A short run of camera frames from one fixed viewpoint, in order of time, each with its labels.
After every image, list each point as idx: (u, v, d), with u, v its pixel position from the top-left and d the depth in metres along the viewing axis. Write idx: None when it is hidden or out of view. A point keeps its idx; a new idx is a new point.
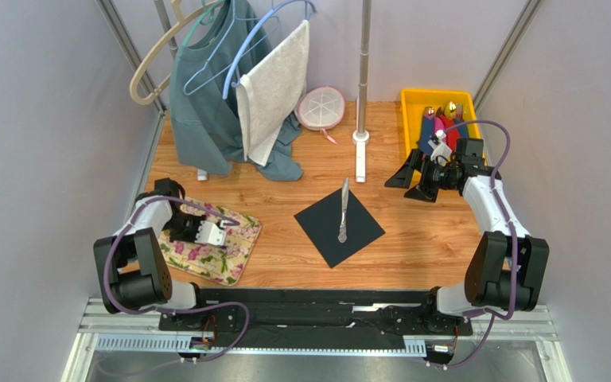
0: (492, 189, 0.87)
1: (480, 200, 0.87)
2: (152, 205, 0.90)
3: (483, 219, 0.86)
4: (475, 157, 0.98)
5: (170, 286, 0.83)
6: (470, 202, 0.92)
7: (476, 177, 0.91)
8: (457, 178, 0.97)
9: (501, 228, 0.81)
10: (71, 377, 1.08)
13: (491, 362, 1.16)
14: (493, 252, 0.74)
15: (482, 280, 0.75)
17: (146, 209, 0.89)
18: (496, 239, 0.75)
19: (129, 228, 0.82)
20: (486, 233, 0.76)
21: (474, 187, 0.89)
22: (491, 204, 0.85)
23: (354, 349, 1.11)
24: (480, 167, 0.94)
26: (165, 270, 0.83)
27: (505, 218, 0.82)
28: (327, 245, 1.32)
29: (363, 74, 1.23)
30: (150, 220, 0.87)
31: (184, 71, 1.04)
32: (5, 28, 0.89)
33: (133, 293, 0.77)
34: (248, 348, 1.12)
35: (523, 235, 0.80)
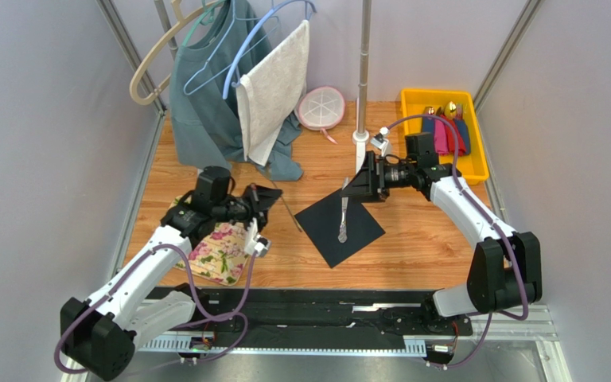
0: (461, 191, 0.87)
1: (455, 205, 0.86)
2: (151, 259, 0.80)
3: (464, 224, 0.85)
4: (430, 153, 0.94)
5: (128, 360, 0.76)
6: (441, 206, 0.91)
7: (440, 181, 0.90)
8: (420, 185, 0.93)
9: (488, 231, 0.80)
10: (71, 378, 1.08)
13: (492, 362, 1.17)
14: (493, 262, 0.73)
15: (491, 290, 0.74)
17: (134, 273, 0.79)
18: (491, 247, 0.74)
19: (103, 302, 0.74)
20: (482, 245, 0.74)
21: (443, 192, 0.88)
22: (468, 208, 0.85)
23: (355, 349, 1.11)
24: (439, 168, 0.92)
26: (127, 348, 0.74)
27: (488, 220, 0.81)
28: (327, 246, 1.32)
29: (363, 74, 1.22)
30: (135, 290, 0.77)
31: (184, 71, 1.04)
32: (5, 27, 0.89)
33: (80, 358, 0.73)
34: (247, 348, 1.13)
35: (511, 233, 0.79)
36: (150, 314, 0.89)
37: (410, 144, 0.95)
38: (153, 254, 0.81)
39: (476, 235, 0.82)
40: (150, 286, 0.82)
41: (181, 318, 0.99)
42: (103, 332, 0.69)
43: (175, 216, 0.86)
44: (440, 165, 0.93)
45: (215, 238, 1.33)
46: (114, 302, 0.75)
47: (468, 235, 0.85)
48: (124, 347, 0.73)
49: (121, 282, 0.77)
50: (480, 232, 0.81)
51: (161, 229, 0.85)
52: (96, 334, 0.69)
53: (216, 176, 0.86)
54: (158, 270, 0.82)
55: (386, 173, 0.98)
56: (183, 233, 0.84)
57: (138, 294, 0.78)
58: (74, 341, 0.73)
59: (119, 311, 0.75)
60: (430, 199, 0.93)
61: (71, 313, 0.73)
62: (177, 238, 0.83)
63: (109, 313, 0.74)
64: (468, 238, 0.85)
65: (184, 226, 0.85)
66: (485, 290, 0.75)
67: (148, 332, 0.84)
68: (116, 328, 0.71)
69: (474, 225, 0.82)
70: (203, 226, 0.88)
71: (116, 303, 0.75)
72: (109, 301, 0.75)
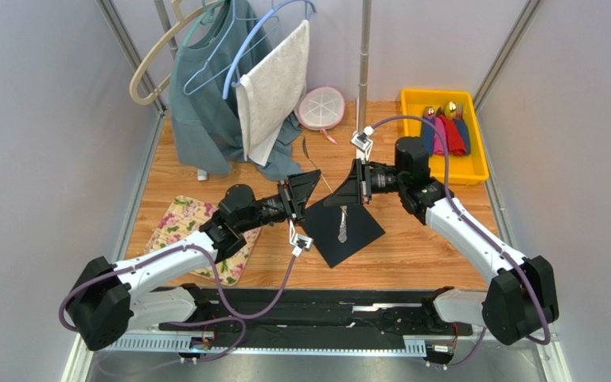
0: (460, 216, 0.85)
1: (457, 232, 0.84)
2: (180, 255, 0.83)
3: (470, 252, 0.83)
4: (423, 171, 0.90)
5: (114, 339, 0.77)
6: (441, 231, 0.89)
7: (434, 206, 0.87)
8: (412, 208, 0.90)
9: (499, 261, 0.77)
10: (71, 377, 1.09)
13: (491, 362, 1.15)
14: (512, 293, 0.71)
15: (512, 320, 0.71)
17: (163, 258, 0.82)
18: (505, 278, 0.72)
19: (126, 271, 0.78)
20: (496, 279, 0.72)
21: (441, 219, 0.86)
22: (472, 235, 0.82)
23: (353, 349, 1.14)
24: (431, 190, 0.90)
26: (122, 327, 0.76)
27: (496, 248, 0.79)
28: (328, 246, 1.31)
29: (363, 74, 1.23)
30: (157, 274, 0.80)
31: (184, 71, 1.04)
32: (5, 27, 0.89)
33: (77, 317, 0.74)
34: (247, 348, 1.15)
35: (521, 262, 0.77)
36: (153, 302, 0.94)
37: (405, 161, 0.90)
38: (184, 251, 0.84)
39: (487, 266, 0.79)
40: (169, 276, 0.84)
41: (178, 318, 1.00)
42: (114, 298, 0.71)
43: (212, 228, 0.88)
44: (431, 186, 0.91)
45: None
46: (134, 276, 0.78)
47: (477, 265, 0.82)
48: (120, 325, 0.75)
49: (148, 262, 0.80)
50: (491, 263, 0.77)
51: (196, 232, 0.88)
52: (107, 299, 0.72)
53: (236, 208, 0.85)
54: (183, 266, 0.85)
55: (372, 177, 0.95)
56: (214, 244, 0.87)
57: (156, 279, 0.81)
58: (81, 298, 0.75)
59: (136, 285, 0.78)
60: (424, 220, 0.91)
61: (95, 270, 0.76)
62: (208, 247, 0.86)
63: (126, 284, 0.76)
64: (478, 268, 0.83)
65: (216, 242, 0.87)
66: (507, 321, 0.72)
67: (145, 315, 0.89)
68: (126, 301, 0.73)
69: (482, 255, 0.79)
70: (231, 245, 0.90)
71: (137, 278, 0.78)
72: (130, 274, 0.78)
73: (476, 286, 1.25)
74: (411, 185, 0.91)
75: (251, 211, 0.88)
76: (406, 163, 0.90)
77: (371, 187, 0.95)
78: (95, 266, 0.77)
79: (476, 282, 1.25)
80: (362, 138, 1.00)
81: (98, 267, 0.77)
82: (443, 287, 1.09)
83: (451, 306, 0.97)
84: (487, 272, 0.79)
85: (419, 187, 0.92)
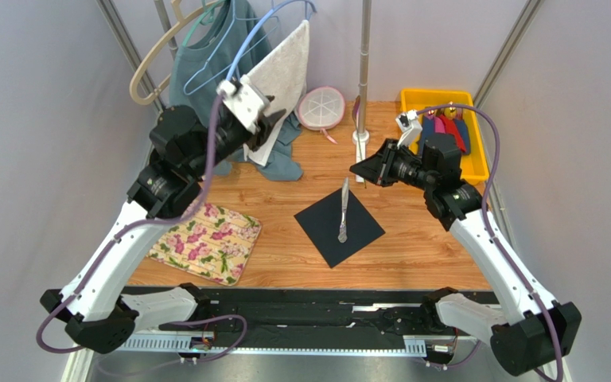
0: (492, 238, 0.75)
1: (485, 255, 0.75)
2: (117, 247, 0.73)
3: (495, 279, 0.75)
4: (453, 172, 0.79)
5: (127, 329, 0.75)
6: (465, 244, 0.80)
7: (465, 219, 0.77)
8: (438, 212, 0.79)
9: (527, 302, 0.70)
10: (71, 378, 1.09)
13: (491, 362, 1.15)
14: (535, 341, 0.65)
15: (524, 363, 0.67)
17: (103, 263, 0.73)
18: (531, 325, 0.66)
19: (71, 300, 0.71)
20: (521, 325, 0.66)
21: (471, 236, 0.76)
22: (501, 264, 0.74)
23: (353, 349, 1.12)
24: (463, 197, 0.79)
26: (118, 324, 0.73)
27: (528, 287, 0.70)
28: (327, 246, 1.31)
29: (363, 74, 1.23)
30: (104, 281, 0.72)
31: (184, 71, 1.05)
32: (5, 27, 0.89)
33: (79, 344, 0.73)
34: (247, 348, 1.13)
35: (551, 305, 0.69)
36: (154, 301, 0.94)
37: (434, 158, 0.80)
38: (118, 241, 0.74)
39: (511, 302, 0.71)
40: (129, 268, 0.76)
41: (180, 317, 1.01)
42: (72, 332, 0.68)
43: (143, 188, 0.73)
44: (463, 192, 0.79)
45: (215, 238, 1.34)
46: (83, 300, 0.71)
47: (500, 295, 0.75)
48: (108, 330, 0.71)
49: (87, 278, 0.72)
50: (518, 302, 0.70)
51: (126, 206, 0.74)
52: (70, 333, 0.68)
53: (173, 135, 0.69)
54: (130, 254, 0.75)
55: (394, 161, 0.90)
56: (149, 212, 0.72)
57: (110, 285, 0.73)
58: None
59: (92, 303, 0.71)
60: (447, 227, 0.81)
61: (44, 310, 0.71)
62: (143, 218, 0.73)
63: (79, 312, 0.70)
64: (500, 297, 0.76)
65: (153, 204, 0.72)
66: (516, 361, 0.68)
67: (149, 314, 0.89)
68: (86, 325, 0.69)
69: (508, 290, 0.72)
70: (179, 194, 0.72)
71: (87, 300, 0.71)
72: (79, 298, 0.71)
73: (476, 286, 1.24)
74: (439, 185, 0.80)
75: (196, 140, 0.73)
76: (436, 162, 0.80)
77: (389, 172, 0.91)
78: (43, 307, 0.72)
79: (476, 282, 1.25)
80: (406, 126, 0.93)
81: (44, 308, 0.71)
82: (442, 287, 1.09)
83: (456, 315, 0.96)
84: (508, 306, 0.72)
85: (449, 189, 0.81)
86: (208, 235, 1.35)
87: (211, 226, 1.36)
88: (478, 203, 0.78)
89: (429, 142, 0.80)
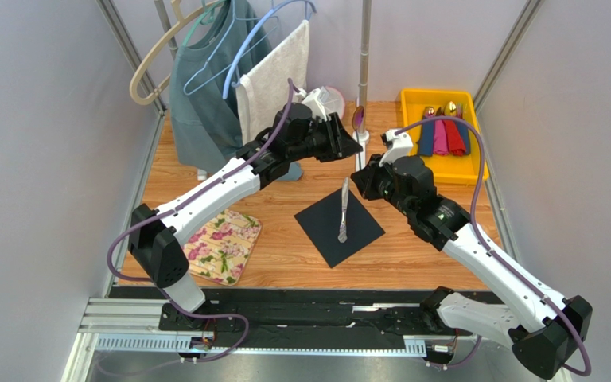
0: (489, 251, 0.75)
1: (487, 270, 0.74)
2: (219, 188, 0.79)
3: (502, 292, 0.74)
4: (430, 192, 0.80)
5: (184, 270, 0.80)
6: (460, 263, 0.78)
7: (457, 238, 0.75)
8: (427, 235, 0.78)
9: (541, 309, 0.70)
10: (71, 378, 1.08)
13: (491, 362, 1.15)
14: (560, 347, 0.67)
15: (554, 366, 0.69)
17: (204, 191, 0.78)
18: (555, 332, 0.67)
19: (169, 214, 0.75)
20: (547, 337, 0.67)
21: (468, 254, 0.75)
22: (507, 277, 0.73)
23: (354, 349, 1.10)
24: (448, 215, 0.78)
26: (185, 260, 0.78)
27: (537, 294, 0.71)
28: (327, 245, 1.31)
29: (363, 73, 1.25)
30: (199, 208, 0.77)
31: (184, 71, 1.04)
32: (5, 27, 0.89)
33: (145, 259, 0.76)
34: (247, 348, 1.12)
35: (564, 305, 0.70)
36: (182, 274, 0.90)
37: (406, 185, 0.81)
38: (223, 182, 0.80)
39: (527, 313, 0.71)
40: (216, 210, 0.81)
41: (187, 305, 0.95)
42: (164, 243, 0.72)
43: (251, 152, 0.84)
44: (447, 209, 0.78)
45: (215, 238, 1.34)
46: (177, 219, 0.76)
47: (510, 306, 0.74)
48: (179, 262, 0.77)
49: (188, 200, 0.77)
50: (534, 311, 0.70)
51: (234, 161, 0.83)
52: (157, 243, 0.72)
53: (295, 118, 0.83)
54: (226, 198, 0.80)
55: (377, 180, 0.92)
56: (254, 170, 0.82)
57: (200, 216, 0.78)
58: (138, 243, 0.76)
59: (180, 228, 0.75)
60: (439, 248, 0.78)
61: (141, 216, 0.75)
62: (250, 173, 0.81)
63: (171, 227, 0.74)
64: (510, 307, 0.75)
65: (257, 164, 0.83)
66: (546, 367, 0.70)
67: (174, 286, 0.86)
68: (176, 243, 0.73)
69: (521, 301, 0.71)
70: (274, 167, 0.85)
71: (180, 220, 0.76)
72: (174, 216, 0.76)
73: (476, 286, 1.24)
74: (420, 210, 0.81)
75: (303, 130, 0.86)
76: (410, 188, 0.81)
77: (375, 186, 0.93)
78: (140, 210, 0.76)
79: (476, 282, 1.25)
80: (387, 144, 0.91)
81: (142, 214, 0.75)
82: (441, 286, 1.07)
83: (460, 319, 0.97)
84: (523, 316, 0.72)
85: (430, 210, 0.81)
86: (208, 235, 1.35)
87: (211, 226, 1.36)
88: (463, 217, 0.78)
89: (398, 170, 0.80)
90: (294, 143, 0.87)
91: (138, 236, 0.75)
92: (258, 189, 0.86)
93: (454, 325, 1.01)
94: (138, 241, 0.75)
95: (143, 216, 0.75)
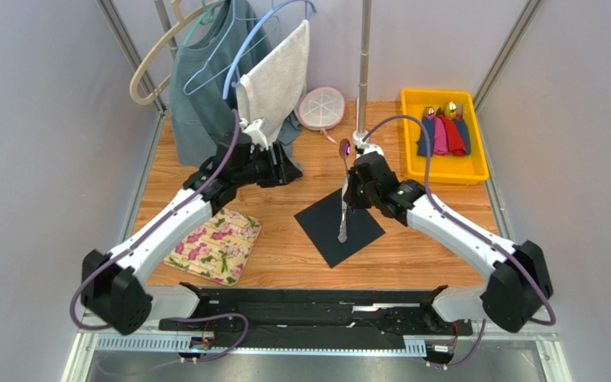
0: (442, 213, 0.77)
1: (443, 231, 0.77)
2: (173, 220, 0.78)
3: (460, 249, 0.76)
4: (388, 174, 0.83)
5: (145, 315, 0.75)
6: (426, 233, 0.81)
7: (414, 205, 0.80)
8: (391, 212, 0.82)
9: (492, 255, 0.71)
10: (71, 377, 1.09)
13: (491, 362, 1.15)
14: (513, 285, 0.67)
15: (519, 313, 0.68)
17: (160, 226, 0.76)
18: (505, 272, 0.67)
19: (123, 255, 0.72)
20: (497, 277, 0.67)
21: (424, 219, 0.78)
22: (460, 231, 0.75)
23: (353, 349, 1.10)
24: (406, 191, 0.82)
26: (146, 302, 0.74)
27: (487, 241, 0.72)
28: (327, 245, 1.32)
29: (363, 74, 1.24)
30: (155, 246, 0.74)
31: (184, 71, 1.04)
32: (6, 28, 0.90)
33: (100, 309, 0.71)
34: (248, 348, 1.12)
35: (513, 248, 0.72)
36: (163, 291, 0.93)
37: (366, 172, 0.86)
38: (175, 214, 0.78)
39: (480, 262, 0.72)
40: (171, 245, 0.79)
41: (181, 313, 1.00)
42: (123, 284, 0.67)
43: (197, 181, 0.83)
44: (406, 186, 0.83)
45: (215, 238, 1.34)
46: (134, 258, 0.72)
47: (470, 262, 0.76)
48: (140, 304, 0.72)
49: (142, 239, 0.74)
50: (485, 258, 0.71)
51: (181, 192, 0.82)
52: (117, 287, 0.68)
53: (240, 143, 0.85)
54: (180, 229, 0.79)
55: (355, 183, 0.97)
56: (204, 197, 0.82)
57: (157, 253, 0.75)
58: (92, 295, 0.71)
59: (138, 267, 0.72)
60: (406, 222, 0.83)
61: (94, 264, 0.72)
62: (200, 201, 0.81)
63: (130, 267, 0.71)
64: (472, 265, 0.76)
65: (206, 191, 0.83)
66: (513, 316, 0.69)
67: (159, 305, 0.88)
68: (136, 282, 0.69)
69: (473, 251, 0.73)
70: (223, 192, 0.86)
71: (137, 258, 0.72)
72: (130, 255, 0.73)
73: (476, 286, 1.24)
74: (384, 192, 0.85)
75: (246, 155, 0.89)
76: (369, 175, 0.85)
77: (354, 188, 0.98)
78: (91, 259, 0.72)
79: (476, 282, 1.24)
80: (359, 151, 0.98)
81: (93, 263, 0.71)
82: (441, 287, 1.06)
83: (450, 307, 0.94)
84: (480, 267, 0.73)
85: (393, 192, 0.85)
86: (208, 235, 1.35)
87: (211, 226, 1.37)
88: (421, 191, 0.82)
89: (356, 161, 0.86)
90: (238, 168, 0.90)
91: (91, 286, 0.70)
92: (211, 214, 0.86)
93: (453, 319, 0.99)
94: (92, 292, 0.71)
95: (96, 264, 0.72)
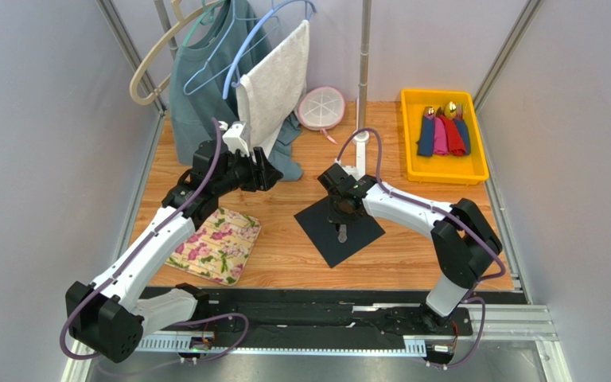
0: (390, 193, 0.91)
1: (394, 208, 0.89)
2: (154, 241, 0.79)
3: (410, 222, 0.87)
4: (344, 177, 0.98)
5: (139, 337, 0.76)
6: (386, 217, 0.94)
7: (367, 193, 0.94)
8: (353, 205, 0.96)
9: (433, 216, 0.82)
10: (71, 378, 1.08)
13: (490, 362, 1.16)
14: (453, 238, 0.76)
15: (467, 265, 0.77)
17: (142, 251, 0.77)
18: (446, 228, 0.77)
19: (107, 284, 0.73)
20: (438, 233, 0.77)
21: (377, 202, 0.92)
22: (405, 205, 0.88)
23: (353, 349, 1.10)
24: (360, 184, 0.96)
26: (138, 327, 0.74)
27: (426, 207, 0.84)
28: (327, 245, 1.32)
29: (363, 75, 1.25)
30: (139, 271, 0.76)
31: (184, 71, 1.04)
32: (5, 28, 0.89)
33: (92, 338, 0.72)
34: (247, 348, 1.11)
35: (449, 208, 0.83)
36: (156, 303, 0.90)
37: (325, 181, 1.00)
38: (156, 235, 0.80)
39: (426, 226, 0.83)
40: (156, 267, 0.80)
41: (182, 316, 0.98)
42: (110, 313, 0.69)
43: (177, 196, 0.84)
44: (359, 181, 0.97)
45: (215, 238, 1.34)
46: (118, 286, 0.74)
47: (422, 230, 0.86)
48: (132, 329, 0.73)
49: (126, 265, 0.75)
50: (426, 220, 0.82)
51: (162, 210, 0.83)
52: (103, 317, 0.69)
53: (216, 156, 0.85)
54: (163, 250, 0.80)
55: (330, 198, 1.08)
56: (185, 214, 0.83)
57: (142, 277, 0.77)
58: (81, 325, 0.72)
59: (124, 294, 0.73)
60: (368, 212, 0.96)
61: (75, 297, 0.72)
62: (181, 219, 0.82)
63: (114, 295, 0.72)
64: (426, 234, 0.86)
65: (187, 207, 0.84)
66: (463, 270, 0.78)
67: (153, 319, 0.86)
68: (122, 310, 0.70)
69: (418, 217, 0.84)
70: (204, 205, 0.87)
71: (122, 286, 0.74)
72: (114, 284, 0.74)
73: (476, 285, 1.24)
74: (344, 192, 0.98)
75: (223, 165, 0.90)
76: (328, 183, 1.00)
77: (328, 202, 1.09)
78: (74, 291, 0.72)
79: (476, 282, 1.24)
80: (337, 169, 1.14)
81: (77, 295, 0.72)
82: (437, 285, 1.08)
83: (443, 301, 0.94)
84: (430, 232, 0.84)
85: None
86: (208, 235, 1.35)
87: (211, 226, 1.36)
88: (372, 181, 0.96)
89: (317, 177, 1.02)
90: (217, 177, 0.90)
91: (79, 317, 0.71)
92: (193, 229, 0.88)
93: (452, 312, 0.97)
94: (80, 322, 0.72)
95: (79, 296, 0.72)
